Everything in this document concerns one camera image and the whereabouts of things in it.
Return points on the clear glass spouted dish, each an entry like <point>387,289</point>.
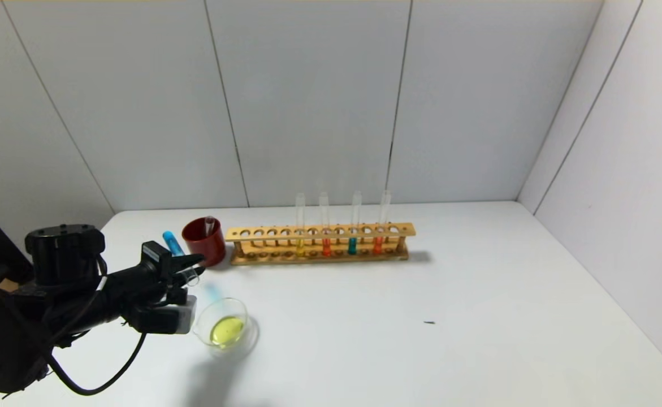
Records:
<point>226,330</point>

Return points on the test tube with blue liquid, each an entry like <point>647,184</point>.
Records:
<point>172,243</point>
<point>352,246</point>

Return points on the dark red cup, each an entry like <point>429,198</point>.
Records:
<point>206,249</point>

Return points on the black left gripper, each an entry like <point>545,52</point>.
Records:
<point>157,264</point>

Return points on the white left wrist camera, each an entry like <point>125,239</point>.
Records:
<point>186,316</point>

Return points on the test tube with yellow liquid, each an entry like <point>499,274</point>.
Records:
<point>210,225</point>
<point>301,246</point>

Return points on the wooden test tube rack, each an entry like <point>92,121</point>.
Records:
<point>319,232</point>

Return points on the black and orange left arm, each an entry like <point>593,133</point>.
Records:
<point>53,282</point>

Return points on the test tube with orange liquid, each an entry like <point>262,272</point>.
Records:
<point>377,245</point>
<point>326,247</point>

